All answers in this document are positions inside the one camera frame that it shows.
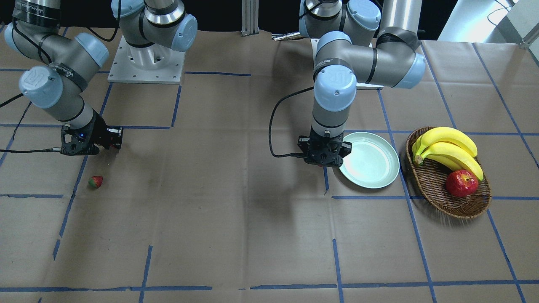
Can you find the light green plate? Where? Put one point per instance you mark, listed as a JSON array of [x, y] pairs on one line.
[[373, 162]]

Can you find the brown wicker basket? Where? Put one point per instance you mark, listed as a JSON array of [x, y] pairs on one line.
[[436, 183]]

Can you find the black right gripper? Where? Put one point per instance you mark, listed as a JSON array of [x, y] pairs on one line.
[[100, 131]]

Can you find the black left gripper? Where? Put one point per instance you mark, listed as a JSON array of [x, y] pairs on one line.
[[345, 148]]

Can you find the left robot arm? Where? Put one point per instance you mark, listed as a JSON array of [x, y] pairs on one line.
[[358, 43]]

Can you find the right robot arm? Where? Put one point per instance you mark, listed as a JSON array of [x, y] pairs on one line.
[[156, 35]]

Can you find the yellow banana bunch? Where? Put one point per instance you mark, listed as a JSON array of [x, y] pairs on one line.
[[450, 144]]

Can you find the red apple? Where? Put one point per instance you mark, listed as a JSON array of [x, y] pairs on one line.
[[461, 183]]

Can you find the aluminium frame post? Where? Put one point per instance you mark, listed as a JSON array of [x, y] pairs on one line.
[[249, 17]]

